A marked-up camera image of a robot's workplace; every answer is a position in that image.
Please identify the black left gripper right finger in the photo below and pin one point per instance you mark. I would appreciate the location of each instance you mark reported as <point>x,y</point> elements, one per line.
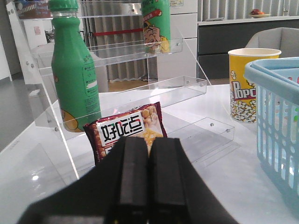
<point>177,194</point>

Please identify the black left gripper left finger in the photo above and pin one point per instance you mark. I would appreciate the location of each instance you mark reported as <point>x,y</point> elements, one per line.
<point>113,192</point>

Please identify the light blue plastic basket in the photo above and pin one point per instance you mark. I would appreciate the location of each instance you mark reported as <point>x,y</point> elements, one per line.
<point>277,115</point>

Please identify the maroon almond biscuit packet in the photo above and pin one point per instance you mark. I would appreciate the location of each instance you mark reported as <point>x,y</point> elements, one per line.
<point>145,122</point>

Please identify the clear acrylic display shelf left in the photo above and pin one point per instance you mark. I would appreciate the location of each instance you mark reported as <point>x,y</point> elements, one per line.
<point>47,144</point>

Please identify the green plastic drink bottle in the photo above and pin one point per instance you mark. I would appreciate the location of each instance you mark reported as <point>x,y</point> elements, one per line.
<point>73,68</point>

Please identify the white cabinet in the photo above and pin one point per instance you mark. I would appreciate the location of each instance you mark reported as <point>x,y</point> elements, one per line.
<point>181,61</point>

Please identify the green cartoon label can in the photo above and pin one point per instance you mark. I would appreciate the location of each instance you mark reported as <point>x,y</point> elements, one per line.
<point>156,25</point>

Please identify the grey armchair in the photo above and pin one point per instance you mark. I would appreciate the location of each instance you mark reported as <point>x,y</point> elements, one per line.
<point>284,39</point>

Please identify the plate of red fruit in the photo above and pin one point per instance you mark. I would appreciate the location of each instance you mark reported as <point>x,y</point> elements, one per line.
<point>256,13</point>

